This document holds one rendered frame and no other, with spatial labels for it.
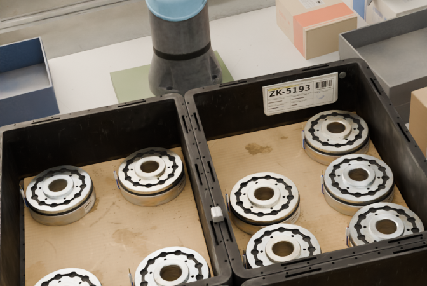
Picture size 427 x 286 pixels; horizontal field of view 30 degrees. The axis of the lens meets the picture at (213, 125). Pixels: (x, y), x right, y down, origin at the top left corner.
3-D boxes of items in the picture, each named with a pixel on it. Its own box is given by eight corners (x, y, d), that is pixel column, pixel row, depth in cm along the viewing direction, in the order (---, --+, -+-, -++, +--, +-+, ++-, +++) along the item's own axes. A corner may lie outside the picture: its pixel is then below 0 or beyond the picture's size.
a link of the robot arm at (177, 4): (150, 58, 152) (142, -7, 144) (150, 25, 163) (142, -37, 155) (213, 51, 152) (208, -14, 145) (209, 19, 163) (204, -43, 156)
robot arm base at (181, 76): (140, 73, 167) (134, 31, 161) (208, 56, 171) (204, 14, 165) (161, 109, 155) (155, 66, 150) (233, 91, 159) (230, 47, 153)
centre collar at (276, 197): (245, 186, 119) (245, 183, 118) (278, 182, 119) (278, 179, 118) (249, 210, 115) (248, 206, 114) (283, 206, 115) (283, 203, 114)
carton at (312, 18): (276, 24, 182) (274, -5, 177) (324, 11, 184) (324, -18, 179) (305, 60, 170) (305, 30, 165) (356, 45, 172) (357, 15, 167)
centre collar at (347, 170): (338, 168, 120) (338, 164, 119) (371, 164, 120) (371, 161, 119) (345, 190, 116) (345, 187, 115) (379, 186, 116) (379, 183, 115)
